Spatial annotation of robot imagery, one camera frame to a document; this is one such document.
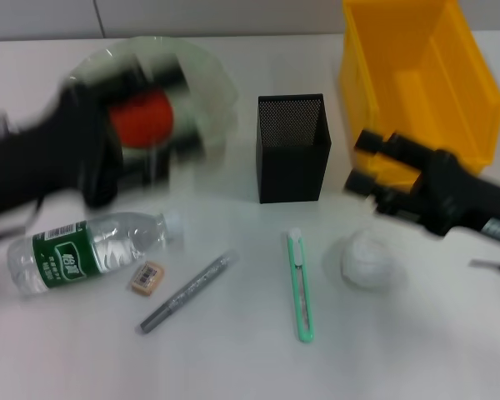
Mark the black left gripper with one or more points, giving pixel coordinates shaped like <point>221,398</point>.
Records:
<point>46,158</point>

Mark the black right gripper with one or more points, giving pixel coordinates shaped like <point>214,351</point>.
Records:
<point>462,200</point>

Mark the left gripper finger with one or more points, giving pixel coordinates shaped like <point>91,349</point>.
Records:
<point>158,75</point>
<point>183,143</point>

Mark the red-orange plush orange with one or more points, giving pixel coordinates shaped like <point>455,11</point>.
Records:
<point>141,121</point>

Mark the white paper ball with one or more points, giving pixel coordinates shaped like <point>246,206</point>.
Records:
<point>366,258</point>

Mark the clear water bottle green label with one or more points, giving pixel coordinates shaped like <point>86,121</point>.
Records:
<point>66,254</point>

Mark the green utility knife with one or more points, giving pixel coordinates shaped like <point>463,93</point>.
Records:
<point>302,291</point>

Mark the green glass fruit plate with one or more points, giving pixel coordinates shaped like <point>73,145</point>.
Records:
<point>208,83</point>

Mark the black mesh pen holder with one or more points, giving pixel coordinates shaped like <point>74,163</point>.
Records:
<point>291,175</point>

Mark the beige eraser with barcode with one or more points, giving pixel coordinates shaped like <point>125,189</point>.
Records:
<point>146,278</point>

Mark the silver glitter pen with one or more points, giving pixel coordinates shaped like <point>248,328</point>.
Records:
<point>187,291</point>

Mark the yellow plastic bin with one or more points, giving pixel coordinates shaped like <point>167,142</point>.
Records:
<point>441,83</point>

